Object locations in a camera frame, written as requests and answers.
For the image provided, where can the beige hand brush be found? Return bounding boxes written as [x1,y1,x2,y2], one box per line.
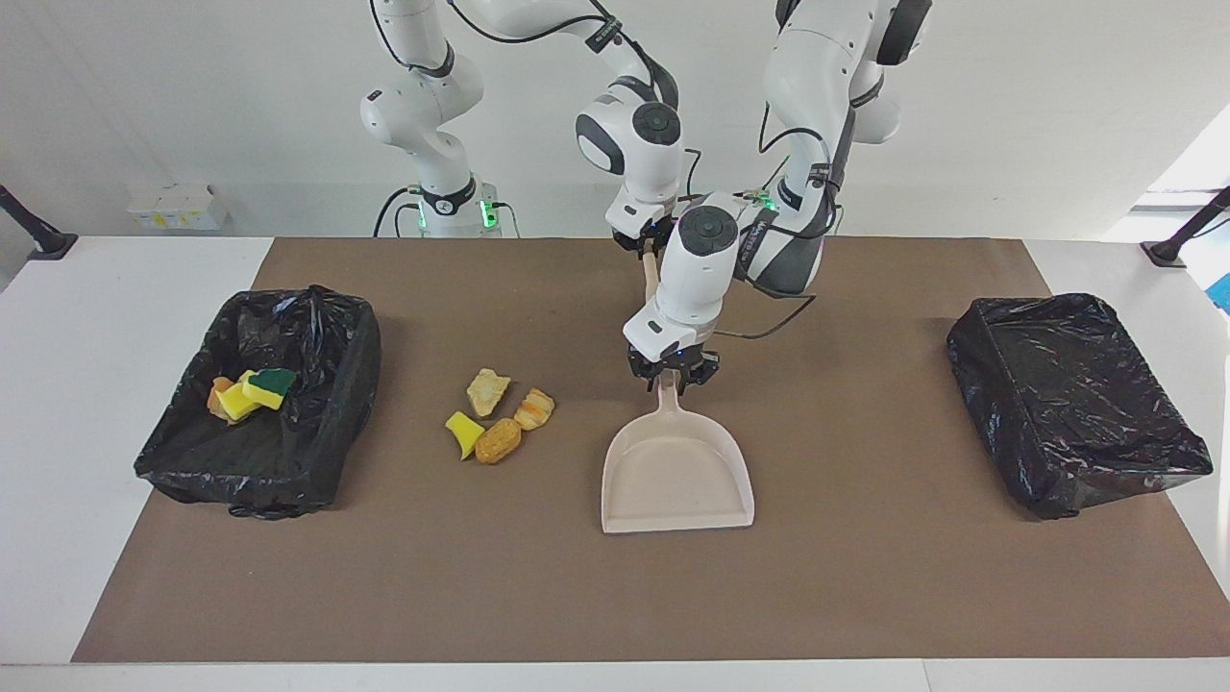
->
[639,245,666,309]

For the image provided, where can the beige plastic dustpan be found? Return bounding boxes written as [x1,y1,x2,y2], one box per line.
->
[601,373,756,534]

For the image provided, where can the orange striped croissant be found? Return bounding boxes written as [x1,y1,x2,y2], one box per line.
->
[513,387,555,432]

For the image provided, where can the pale beige bread chunk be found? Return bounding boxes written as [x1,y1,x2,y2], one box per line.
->
[467,368,512,419]

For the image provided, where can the brown oval bread roll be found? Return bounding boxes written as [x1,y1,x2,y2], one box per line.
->
[475,417,523,466]

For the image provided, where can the yellow green sponge piece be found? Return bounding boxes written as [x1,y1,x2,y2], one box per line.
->
[445,411,486,461]
[240,368,299,411]
[216,370,262,421]

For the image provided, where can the bin with smooth black bag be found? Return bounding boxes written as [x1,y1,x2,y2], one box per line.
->
[947,293,1214,521]

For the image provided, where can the bin with knotted black bag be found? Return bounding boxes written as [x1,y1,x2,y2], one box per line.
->
[135,284,382,521]

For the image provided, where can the brown table mat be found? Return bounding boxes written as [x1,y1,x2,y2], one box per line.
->
[72,237,1230,664]

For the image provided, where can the black pole stand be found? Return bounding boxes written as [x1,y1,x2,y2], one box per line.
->
[0,185,79,262]
[1141,185,1230,268]

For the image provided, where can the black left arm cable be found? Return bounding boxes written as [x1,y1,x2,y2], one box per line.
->
[713,96,849,343]

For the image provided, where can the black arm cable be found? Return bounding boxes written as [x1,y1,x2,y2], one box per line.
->
[713,96,849,343]
[370,0,702,193]

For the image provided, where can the black right base cable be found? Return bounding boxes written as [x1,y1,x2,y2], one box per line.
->
[373,185,521,238]

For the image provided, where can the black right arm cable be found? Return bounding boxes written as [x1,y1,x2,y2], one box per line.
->
[370,0,702,193]

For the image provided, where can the white wall socket boxes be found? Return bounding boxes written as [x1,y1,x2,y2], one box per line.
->
[127,185,232,232]

